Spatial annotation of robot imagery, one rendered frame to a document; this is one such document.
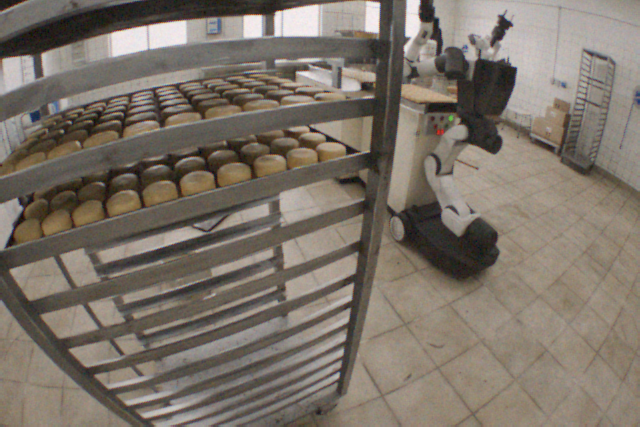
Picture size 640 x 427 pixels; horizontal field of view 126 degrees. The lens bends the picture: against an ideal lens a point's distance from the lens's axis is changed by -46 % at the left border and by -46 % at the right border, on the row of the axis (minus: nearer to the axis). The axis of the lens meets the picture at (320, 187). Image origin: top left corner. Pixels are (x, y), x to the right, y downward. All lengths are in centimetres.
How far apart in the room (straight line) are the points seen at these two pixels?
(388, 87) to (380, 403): 119
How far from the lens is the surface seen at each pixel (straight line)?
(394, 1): 44
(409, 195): 205
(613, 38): 558
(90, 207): 44
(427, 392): 141
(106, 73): 34
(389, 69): 44
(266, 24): 82
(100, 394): 65
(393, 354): 146
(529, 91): 609
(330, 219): 50
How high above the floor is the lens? 124
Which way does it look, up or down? 29 degrees down
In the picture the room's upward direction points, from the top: 1 degrees clockwise
